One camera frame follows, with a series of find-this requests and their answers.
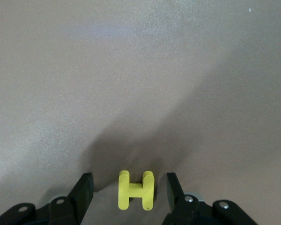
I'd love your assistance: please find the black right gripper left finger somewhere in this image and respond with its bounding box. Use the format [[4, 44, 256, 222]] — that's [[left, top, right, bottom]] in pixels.
[[0, 172, 95, 225]]

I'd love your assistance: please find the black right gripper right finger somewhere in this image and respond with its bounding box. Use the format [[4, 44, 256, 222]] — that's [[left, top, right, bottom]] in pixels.
[[163, 172, 259, 225]]

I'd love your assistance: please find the yellow foam letter H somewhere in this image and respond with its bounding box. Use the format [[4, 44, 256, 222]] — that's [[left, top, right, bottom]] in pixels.
[[118, 170, 155, 211]]

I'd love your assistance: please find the brown paper table cover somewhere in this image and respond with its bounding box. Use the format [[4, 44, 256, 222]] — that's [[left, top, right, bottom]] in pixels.
[[0, 0, 281, 225]]

